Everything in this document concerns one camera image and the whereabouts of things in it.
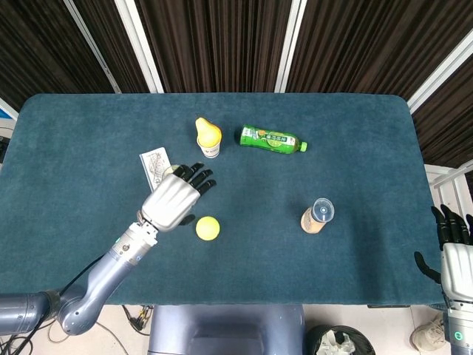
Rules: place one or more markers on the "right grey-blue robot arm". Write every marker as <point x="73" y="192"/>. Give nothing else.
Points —
<point x="460" y="329"/>

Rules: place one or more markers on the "teal table cloth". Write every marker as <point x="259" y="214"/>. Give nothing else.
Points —
<point x="277" y="185"/>

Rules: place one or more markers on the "white frame post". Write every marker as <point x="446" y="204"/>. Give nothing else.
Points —
<point x="92" y="48"/>
<point x="140" y="48"/>
<point x="290" y="48"/>
<point x="439" y="74"/>

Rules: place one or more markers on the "printed paper card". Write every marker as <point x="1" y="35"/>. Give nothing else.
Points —
<point x="152" y="157"/>

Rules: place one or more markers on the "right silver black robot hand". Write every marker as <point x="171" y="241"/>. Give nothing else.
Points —
<point x="458" y="266"/>

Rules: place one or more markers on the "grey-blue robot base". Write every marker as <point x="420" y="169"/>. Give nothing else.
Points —
<point x="221" y="329"/>

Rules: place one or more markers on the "green tea bottle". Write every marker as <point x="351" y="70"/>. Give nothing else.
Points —
<point x="269" y="140"/>

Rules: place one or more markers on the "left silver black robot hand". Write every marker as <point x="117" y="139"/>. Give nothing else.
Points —
<point x="171" y="201"/>

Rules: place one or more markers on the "yellow-green tennis ball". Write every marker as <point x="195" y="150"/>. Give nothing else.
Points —
<point x="207" y="228"/>
<point x="172" y="169"/>

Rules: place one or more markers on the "white paper cup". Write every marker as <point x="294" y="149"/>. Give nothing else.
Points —
<point x="210" y="152"/>

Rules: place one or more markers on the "yellow pear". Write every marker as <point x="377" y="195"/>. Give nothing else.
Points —
<point x="207" y="133"/>

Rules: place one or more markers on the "beige sauce bottle clear cap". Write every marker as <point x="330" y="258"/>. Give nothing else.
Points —
<point x="314" y="222"/>

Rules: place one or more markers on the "black trash bin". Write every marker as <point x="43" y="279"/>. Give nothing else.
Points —
<point x="340" y="342"/>

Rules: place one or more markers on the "white metal rack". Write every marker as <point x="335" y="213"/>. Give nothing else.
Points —
<point x="449" y="177"/>

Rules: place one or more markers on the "beige sneaker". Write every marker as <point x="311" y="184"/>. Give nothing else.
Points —
<point x="428" y="333"/>

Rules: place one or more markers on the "dark brown pleated curtain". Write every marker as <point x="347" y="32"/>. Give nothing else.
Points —
<point x="221" y="44"/>

